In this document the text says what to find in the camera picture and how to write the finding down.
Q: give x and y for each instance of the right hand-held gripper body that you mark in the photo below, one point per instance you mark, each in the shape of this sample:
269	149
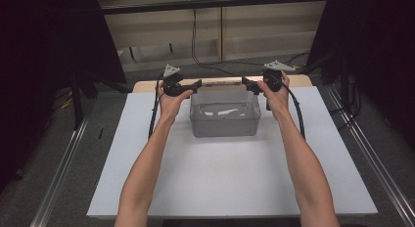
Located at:
273	78

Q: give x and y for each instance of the black metal stand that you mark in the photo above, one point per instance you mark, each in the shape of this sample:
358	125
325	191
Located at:
77	103

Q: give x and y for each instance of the yellow floor tape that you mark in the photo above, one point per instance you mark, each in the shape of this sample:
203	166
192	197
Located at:
67	103

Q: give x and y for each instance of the clear plastic box lid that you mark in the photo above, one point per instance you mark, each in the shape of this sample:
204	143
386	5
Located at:
221	82

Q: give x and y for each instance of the white table cover sheet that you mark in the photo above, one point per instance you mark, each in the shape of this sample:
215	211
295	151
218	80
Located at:
225	174

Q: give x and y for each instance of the black horizontal bar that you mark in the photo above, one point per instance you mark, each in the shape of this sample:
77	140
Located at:
212	4

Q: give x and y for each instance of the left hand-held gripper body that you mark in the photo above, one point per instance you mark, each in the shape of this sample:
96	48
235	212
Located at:
172	81

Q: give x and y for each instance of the person's left hand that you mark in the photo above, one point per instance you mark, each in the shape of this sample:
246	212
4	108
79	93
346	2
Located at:
169	106

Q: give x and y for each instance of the aluminium floor rail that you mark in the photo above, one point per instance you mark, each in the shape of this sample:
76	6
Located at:
375	158
62	170

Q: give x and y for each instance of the black curtain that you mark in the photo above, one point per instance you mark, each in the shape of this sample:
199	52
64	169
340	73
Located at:
49	41
375	41

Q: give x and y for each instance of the person's right hand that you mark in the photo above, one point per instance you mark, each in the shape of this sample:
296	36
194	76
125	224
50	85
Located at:
279	99

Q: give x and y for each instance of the clear grey plastic storage box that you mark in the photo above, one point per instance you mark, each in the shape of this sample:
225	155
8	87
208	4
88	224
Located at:
225	127

